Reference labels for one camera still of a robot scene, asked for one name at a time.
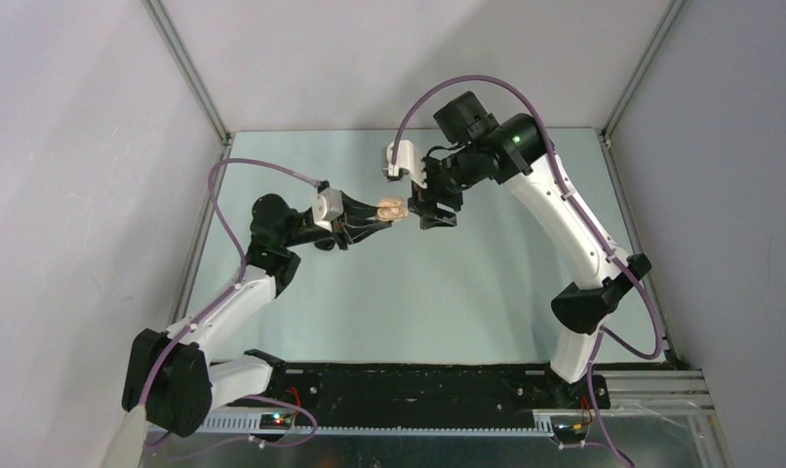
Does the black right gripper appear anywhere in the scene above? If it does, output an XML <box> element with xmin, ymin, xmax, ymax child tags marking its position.
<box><xmin>408</xmin><ymin>144</ymin><xmax>484</xmax><ymax>229</ymax></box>

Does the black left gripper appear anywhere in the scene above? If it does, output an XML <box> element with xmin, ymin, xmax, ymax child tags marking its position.
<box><xmin>281</xmin><ymin>190</ymin><xmax>390</xmax><ymax>251</ymax></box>

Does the beige square earbud case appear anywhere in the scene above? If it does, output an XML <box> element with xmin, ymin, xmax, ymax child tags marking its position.
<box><xmin>375</xmin><ymin>197</ymin><xmax>410</xmax><ymax>222</ymax></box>

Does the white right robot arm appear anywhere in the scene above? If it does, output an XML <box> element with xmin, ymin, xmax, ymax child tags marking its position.
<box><xmin>383</xmin><ymin>92</ymin><xmax>651</xmax><ymax>408</ymax></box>

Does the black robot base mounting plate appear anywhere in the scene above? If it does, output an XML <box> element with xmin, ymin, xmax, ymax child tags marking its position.
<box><xmin>264</xmin><ymin>363</ymin><xmax>610</xmax><ymax>422</ymax></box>

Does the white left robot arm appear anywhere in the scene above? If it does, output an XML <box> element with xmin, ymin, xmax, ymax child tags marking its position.
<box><xmin>121</xmin><ymin>188</ymin><xmax>408</xmax><ymax>437</ymax></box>

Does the left green circuit board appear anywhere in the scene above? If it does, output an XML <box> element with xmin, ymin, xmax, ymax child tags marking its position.
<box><xmin>258</xmin><ymin>412</ymin><xmax>295</xmax><ymax>431</ymax></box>

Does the green circuit board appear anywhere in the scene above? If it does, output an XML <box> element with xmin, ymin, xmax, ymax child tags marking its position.
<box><xmin>553</xmin><ymin>423</ymin><xmax>591</xmax><ymax>438</ymax></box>
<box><xmin>258</xmin><ymin>412</ymin><xmax>295</xmax><ymax>431</ymax></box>

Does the right green circuit board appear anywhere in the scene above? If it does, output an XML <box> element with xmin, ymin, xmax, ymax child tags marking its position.
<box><xmin>553</xmin><ymin>423</ymin><xmax>591</xmax><ymax>438</ymax></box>

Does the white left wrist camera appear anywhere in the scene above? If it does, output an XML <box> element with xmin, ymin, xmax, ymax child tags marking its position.
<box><xmin>311</xmin><ymin>187</ymin><xmax>344</xmax><ymax>232</ymax></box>

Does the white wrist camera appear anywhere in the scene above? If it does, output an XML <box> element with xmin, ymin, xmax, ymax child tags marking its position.
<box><xmin>311</xmin><ymin>187</ymin><xmax>344</xmax><ymax>232</ymax></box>
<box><xmin>381</xmin><ymin>139</ymin><xmax>427</xmax><ymax>188</ymax></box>

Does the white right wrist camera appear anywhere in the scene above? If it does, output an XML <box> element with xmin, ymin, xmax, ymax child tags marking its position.
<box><xmin>381</xmin><ymin>139</ymin><xmax>427</xmax><ymax>188</ymax></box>

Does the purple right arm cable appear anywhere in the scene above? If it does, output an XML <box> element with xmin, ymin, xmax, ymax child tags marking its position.
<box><xmin>390</xmin><ymin>74</ymin><xmax>666</xmax><ymax>468</ymax></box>

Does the white slotted cable duct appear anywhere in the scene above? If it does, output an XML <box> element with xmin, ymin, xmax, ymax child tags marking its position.
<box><xmin>197</xmin><ymin>411</ymin><xmax>554</xmax><ymax>437</ymax></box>

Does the left aluminium frame post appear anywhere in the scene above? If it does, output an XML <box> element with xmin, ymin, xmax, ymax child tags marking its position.
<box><xmin>141</xmin><ymin>0</ymin><xmax>231</xmax><ymax>145</ymax></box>

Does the aluminium frame post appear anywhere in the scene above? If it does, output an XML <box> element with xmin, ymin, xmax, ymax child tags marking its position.
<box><xmin>600</xmin><ymin>0</ymin><xmax>688</xmax><ymax>146</ymax></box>
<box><xmin>141</xmin><ymin>0</ymin><xmax>231</xmax><ymax>145</ymax></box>

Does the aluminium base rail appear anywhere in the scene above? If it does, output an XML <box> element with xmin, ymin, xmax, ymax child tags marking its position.
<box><xmin>600</xmin><ymin>370</ymin><xmax>715</xmax><ymax>416</ymax></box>

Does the right aluminium frame post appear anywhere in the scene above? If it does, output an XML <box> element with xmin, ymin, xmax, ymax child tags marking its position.
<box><xmin>600</xmin><ymin>0</ymin><xmax>688</xmax><ymax>146</ymax></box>

